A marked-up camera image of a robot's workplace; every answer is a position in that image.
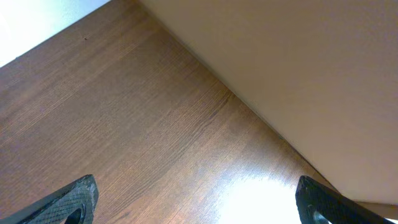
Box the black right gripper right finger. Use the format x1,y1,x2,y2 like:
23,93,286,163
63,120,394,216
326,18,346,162
295,175,397,224

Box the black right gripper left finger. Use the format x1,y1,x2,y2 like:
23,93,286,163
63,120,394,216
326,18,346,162
1,174,99,224

